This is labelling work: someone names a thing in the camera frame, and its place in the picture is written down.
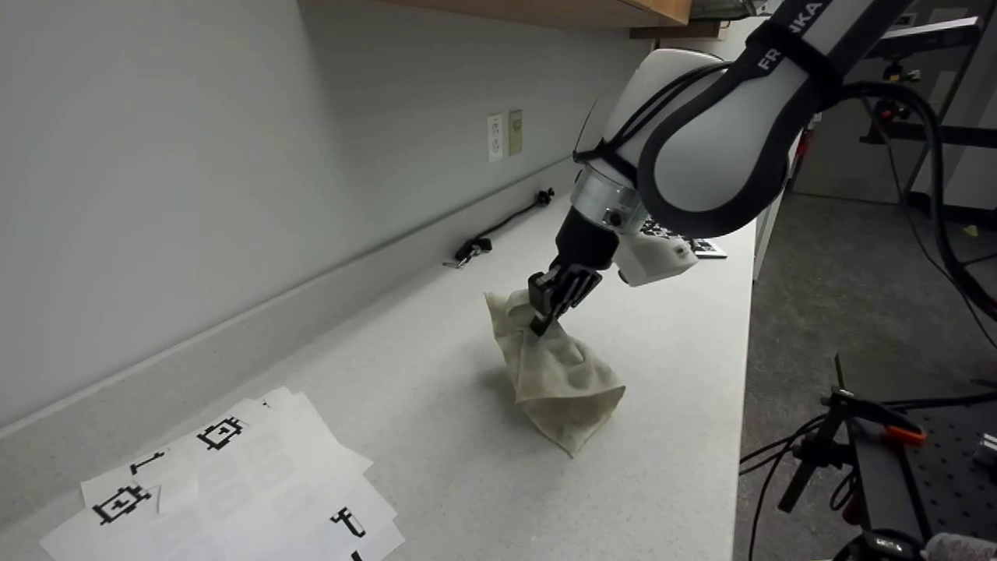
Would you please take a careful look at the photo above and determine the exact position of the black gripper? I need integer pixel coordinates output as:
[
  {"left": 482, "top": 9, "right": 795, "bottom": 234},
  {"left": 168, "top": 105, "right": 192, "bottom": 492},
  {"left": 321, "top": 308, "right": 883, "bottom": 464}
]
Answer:
[{"left": 524, "top": 208, "right": 625, "bottom": 339}]

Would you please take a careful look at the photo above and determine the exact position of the beige cloth towel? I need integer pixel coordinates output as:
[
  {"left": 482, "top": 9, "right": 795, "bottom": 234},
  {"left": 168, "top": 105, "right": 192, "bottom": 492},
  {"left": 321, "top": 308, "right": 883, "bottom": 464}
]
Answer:
[{"left": 482, "top": 288, "right": 629, "bottom": 463}]

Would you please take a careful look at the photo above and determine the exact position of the white printed paper sheet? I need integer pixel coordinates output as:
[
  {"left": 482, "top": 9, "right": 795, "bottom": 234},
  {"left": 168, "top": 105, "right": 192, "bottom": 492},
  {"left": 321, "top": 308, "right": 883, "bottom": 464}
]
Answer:
[
  {"left": 36, "top": 467, "right": 408, "bottom": 561},
  {"left": 153, "top": 385, "right": 373, "bottom": 492},
  {"left": 77, "top": 445, "right": 210, "bottom": 535}
]

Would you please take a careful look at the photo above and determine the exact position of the orange clamp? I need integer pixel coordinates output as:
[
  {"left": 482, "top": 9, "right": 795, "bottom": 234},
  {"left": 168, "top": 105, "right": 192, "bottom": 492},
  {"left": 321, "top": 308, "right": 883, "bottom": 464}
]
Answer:
[{"left": 879, "top": 417, "right": 933, "bottom": 451}]

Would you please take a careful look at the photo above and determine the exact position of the black perforated breadboard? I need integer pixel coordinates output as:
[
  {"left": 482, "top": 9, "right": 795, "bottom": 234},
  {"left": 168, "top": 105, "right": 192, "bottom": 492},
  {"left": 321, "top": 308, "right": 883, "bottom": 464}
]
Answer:
[{"left": 899, "top": 399, "right": 997, "bottom": 545}]

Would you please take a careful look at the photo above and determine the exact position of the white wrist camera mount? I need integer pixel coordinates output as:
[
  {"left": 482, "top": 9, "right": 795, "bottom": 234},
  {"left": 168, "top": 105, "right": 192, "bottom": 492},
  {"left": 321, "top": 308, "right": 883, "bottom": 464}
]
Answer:
[{"left": 612, "top": 216, "right": 702, "bottom": 290}]

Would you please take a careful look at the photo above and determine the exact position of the white wall outlet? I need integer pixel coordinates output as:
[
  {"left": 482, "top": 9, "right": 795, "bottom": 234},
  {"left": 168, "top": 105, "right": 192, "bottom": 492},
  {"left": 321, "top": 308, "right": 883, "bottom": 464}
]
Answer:
[{"left": 482, "top": 109, "right": 506, "bottom": 165}]

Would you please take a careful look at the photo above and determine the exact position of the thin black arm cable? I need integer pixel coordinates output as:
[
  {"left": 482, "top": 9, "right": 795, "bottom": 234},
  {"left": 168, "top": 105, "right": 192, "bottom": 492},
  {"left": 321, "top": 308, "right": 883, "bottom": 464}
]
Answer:
[{"left": 572, "top": 60, "right": 736, "bottom": 170}]

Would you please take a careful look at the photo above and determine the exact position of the black clamp camera stand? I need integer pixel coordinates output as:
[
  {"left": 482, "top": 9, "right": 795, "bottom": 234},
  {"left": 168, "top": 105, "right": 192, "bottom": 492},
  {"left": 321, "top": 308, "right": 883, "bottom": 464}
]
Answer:
[{"left": 739, "top": 352, "right": 938, "bottom": 561}]

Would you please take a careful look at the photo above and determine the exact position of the thick black hose cable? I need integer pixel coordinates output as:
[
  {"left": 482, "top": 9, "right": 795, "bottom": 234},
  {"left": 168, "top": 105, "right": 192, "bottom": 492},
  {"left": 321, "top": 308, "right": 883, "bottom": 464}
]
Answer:
[{"left": 824, "top": 77, "right": 997, "bottom": 328}]

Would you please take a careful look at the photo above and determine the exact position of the black metal desk frame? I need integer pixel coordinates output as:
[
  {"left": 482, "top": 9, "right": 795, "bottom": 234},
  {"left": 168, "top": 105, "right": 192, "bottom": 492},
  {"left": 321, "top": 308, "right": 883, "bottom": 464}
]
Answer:
[{"left": 857, "top": 13, "right": 997, "bottom": 212}]

